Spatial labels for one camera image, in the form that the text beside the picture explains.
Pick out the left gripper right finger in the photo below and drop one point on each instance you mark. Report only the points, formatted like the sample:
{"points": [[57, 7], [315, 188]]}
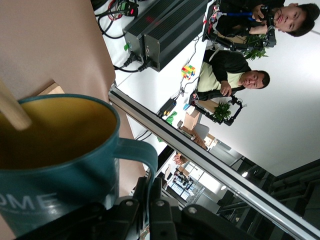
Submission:
{"points": [[175, 225]]}

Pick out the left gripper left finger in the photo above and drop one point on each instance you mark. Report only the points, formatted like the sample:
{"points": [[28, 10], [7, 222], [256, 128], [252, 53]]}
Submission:
{"points": [[120, 220]]}

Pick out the teal cup yellow inside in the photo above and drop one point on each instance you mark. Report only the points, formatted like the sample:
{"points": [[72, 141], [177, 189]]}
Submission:
{"points": [[62, 180]]}

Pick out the wooden mug tree rack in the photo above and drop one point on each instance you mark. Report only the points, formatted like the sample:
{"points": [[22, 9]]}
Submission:
{"points": [[15, 112]]}

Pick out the brown cardboard box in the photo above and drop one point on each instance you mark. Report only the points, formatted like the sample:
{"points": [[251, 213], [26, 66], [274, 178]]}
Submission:
{"points": [[191, 120]]}

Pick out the green plastic item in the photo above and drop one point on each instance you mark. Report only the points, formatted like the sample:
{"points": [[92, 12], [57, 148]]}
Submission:
{"points": [[172, 117]]}

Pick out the black power adapter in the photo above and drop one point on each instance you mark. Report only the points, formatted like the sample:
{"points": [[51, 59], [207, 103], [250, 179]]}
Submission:
{"points": [[167, 107]]}

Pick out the black handheld gripper rig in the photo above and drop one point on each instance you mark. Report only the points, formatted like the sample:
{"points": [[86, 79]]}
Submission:
{"points": [[230, 44], [203, 110]]}

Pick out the green artificial plant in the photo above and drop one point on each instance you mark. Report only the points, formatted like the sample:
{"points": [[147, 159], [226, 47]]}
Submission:
{"points": [[256, 51], [222, 112]]}

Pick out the colourful puzzle cube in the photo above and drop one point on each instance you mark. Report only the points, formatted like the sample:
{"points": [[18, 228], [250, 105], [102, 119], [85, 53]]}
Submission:
{"points": [[188, 72]]}

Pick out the person in pale green shirt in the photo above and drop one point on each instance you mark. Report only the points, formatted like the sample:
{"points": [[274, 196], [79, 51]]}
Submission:
{"points": [[225, 65]]}

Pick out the brown table mat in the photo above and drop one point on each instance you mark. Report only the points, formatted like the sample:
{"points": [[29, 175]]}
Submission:
{"points": [[50, 37]]}

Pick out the black finned power supply box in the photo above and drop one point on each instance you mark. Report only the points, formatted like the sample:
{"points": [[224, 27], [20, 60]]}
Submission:
{"points": [[162, 25]]}

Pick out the person in black jacket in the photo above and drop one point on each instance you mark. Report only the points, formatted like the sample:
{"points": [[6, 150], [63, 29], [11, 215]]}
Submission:
{"points": [[292, 17]]}

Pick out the aluminium table frame rail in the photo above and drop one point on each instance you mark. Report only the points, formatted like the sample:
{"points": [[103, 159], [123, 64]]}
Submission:
{"points": [[200, 152]]}

